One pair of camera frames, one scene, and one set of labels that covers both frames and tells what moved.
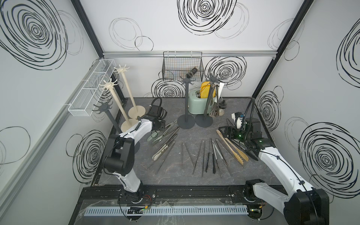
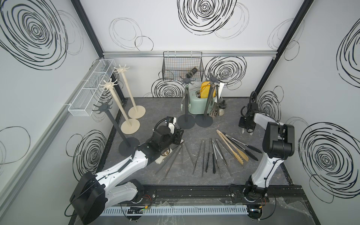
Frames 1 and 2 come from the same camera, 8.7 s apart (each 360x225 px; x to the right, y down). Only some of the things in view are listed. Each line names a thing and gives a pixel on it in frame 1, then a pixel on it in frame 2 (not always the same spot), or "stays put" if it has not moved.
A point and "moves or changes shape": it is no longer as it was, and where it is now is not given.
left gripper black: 162,127 -> 176,137
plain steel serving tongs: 217,107 -> 210,98
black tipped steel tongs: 244,148 stays put
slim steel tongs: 203,142 stays put
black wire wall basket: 177,64 stays put
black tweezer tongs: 213,164 stays put
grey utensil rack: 186,121 stays put
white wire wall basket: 83,103 stays put
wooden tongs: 244,156 stays put
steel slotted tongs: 160,134 moves or changes shape
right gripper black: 231,128 -> 240,123
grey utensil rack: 205,120 stays put
